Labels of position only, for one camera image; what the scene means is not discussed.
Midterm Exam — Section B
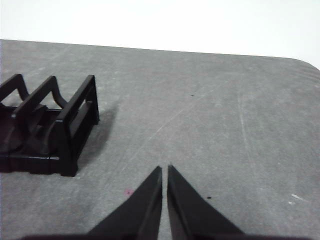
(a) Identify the black plate rack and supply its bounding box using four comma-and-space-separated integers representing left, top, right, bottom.
0, 73, 100, 178

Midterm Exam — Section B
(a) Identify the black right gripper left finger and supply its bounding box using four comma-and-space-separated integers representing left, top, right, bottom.
86, 165, 163, 240

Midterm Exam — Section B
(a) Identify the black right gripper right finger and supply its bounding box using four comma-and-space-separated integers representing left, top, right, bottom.
166, 164, 247, 240

